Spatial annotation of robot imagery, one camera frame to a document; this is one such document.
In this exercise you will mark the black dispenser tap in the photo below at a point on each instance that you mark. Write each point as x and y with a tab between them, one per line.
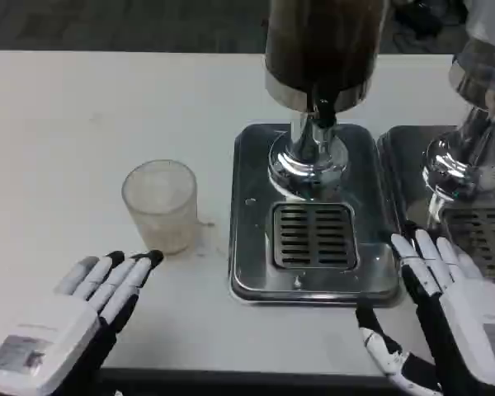
323	109

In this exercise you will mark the steel drip tray grid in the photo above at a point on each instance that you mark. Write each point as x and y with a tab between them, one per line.
313	235
486	235

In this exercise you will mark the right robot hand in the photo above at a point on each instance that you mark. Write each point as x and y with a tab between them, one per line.
470	321

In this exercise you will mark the drink dispenser with dark drink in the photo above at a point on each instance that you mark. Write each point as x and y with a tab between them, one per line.
313	45

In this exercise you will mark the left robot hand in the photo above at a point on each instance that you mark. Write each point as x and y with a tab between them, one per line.
62	326

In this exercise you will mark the clear ribbed glass cup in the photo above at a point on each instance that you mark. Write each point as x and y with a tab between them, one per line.
161	206

